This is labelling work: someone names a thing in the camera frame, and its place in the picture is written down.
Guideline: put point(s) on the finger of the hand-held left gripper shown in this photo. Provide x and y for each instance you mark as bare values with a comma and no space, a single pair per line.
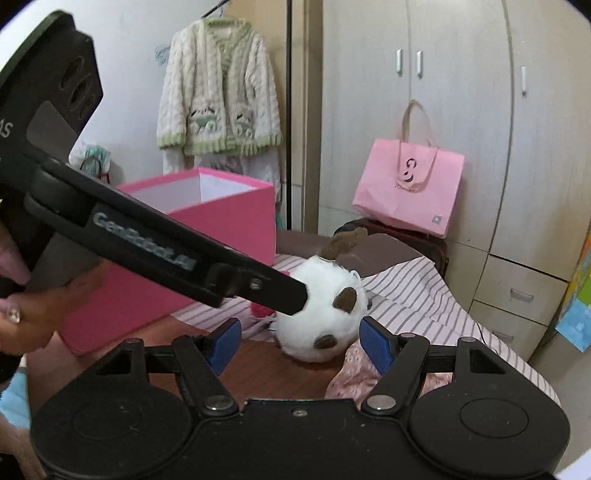
272,288

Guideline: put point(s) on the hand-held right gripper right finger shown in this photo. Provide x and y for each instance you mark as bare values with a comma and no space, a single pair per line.
376,344

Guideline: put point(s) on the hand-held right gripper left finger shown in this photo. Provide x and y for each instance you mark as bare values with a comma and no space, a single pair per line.
226,344

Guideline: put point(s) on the white brown plush toy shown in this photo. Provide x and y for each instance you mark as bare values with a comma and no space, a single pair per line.
323,300

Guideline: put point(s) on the pink cardboard box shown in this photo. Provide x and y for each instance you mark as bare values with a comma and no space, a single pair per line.
231,217

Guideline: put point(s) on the person's left hand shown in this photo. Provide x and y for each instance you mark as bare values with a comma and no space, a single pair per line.
46,314

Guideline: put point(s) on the pink floral cloth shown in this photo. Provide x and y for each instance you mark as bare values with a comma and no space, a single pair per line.
355,369

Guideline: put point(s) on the pastel patterned cloth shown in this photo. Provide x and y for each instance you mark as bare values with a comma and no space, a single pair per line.
94,159

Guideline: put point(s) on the striped cloth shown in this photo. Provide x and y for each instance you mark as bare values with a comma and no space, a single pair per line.
415,295

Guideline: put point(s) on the dark maroon suitcase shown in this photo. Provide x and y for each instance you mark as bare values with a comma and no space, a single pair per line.
401,242

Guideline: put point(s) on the pink paper bag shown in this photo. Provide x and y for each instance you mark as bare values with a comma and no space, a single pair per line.
406,194

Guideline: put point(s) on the cream knitted cardigan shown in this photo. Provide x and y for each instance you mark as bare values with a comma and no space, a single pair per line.
207,92

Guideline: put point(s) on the colourful cardboard box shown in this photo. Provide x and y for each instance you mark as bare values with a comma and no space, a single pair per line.
577,304

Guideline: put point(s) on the white wardrobe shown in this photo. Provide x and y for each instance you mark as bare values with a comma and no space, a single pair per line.
461,46

